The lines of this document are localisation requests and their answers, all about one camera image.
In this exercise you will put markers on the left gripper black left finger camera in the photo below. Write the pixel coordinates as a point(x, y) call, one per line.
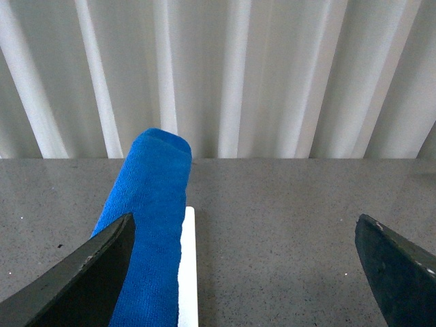
point(82, 289)

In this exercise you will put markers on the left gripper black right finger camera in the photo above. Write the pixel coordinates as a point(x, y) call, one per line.
point(400, 273)

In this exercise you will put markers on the blue microfiber cloth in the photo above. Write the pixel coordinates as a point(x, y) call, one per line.
point(152, 187)

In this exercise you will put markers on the white rack with wooden rods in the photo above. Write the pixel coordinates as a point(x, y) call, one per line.
point(187, 273)

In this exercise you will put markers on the white pleated curtain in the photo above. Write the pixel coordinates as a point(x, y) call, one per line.
point(236, 79)

